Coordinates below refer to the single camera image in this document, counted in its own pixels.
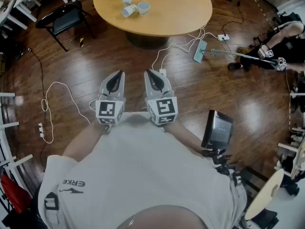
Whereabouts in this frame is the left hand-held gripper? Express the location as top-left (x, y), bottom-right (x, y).
top-left (95, 70), bottom-right (126, 126)

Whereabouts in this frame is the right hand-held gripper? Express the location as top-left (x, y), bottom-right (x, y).
top-left (144, 69), bottom-right (179, 127)

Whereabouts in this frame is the person's right forearm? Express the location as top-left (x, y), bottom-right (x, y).
top-left (164, 122), bottom-right (205, 152)

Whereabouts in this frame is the person's left forearm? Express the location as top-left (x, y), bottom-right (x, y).
top-left (62, 122), bottom-right (112, 163)

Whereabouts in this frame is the green flat mop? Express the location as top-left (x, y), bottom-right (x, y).
top-left (193, 39), bottom-right (281, 65)

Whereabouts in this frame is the black monitor screen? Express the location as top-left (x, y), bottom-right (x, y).
top-left (201, 109), bottom-right (234, 150)

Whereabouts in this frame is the person's white t-shirt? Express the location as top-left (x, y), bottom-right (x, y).
top-left (38, 111), bottom-right (248, 229)

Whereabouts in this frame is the black folding chair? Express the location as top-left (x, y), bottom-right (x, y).
top-left (35, 1), bottom-right (95, 52)

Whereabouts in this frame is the white metal rack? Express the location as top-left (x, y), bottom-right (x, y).
top-left (0, 92), bottom-right (34, 190)

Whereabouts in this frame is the person's neck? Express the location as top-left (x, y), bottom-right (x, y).
top-left (115, 204), bottom-right (209, 229)

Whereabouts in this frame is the red bag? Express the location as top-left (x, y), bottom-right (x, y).
top-left (0, 173), bottom-right (31, 214)

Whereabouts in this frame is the white rack with items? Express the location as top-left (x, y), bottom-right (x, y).
top-left (277, 89), bottom-right (305, 176)

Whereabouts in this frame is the white charger cable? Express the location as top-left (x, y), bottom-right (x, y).
top-left (152, 27), bottom-right (219, 73)

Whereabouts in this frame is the dark table pedestal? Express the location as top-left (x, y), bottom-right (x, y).
top-left (125, 31), bottom-right (171, 50)

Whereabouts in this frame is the black floor cable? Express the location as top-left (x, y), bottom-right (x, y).
top-left (27, 48), bottom-right (48, 171)

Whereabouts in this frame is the white floor cable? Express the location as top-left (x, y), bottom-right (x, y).
top-left (41, 81), bottom-right (91, 145)

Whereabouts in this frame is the black power cable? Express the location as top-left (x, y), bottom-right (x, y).
top-left (223, 0), bottom-right (245, 54)

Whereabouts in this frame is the grey harness strap black buckle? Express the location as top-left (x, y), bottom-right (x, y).
top-left (44, 192), bottom-right (60, 229)
top-left (230, 170), bottom-right (247, 212)

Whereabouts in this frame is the silver necklace chain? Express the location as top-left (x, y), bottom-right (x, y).
top-left (125, 212), bottom-right (140, 229)

